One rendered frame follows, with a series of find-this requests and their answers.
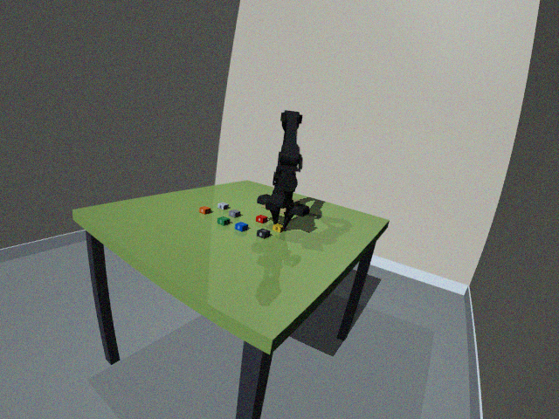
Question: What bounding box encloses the blue block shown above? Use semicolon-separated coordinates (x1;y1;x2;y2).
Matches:
235;222;248;232

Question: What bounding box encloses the yellow block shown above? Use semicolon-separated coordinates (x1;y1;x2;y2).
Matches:
273;223;285;233

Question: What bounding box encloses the green block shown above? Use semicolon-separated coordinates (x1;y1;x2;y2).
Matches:
217;216;231;226

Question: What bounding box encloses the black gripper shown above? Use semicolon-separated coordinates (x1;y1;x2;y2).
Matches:
257;184;310;230

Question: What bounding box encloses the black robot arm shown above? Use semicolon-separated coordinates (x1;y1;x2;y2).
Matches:
265;110;303;211

